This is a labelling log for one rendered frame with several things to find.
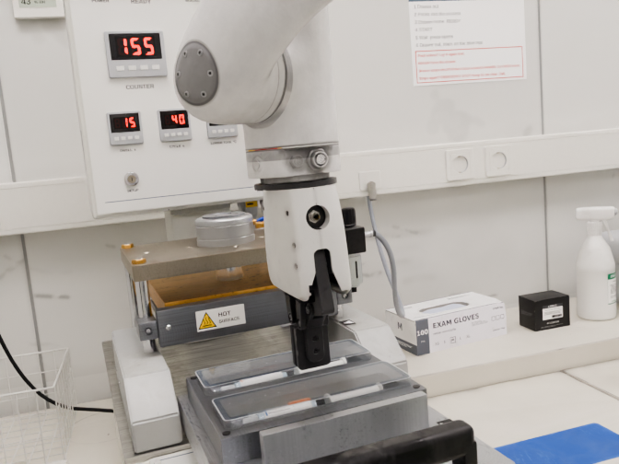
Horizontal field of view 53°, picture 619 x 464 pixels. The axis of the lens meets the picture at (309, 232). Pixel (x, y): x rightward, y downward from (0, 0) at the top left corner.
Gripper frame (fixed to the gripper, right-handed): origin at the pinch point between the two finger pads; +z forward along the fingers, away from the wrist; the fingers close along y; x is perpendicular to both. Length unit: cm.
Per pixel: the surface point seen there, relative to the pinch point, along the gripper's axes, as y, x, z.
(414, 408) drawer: -8.2, -6.1, 4.7
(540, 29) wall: 70, -91, -41
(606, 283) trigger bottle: 48, -87, 17
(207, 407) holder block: 3.3, 9.6, 5.1
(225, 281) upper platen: 28.7, 1.1, -1.3
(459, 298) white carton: 62, -58, 18
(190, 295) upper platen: 23.9, 6.8, -1.3
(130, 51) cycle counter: 42, 8, -34
